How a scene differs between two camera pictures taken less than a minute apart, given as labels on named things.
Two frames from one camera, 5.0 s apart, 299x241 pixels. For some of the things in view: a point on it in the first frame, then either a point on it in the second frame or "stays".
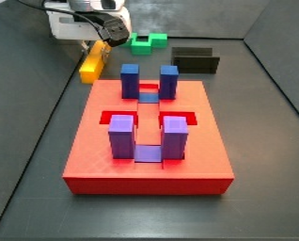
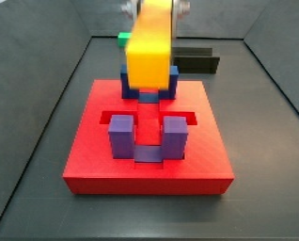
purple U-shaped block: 174,139 stays
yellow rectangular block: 94,64 -> 150,45
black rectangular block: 195,60 stays
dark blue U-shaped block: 167,84 stays
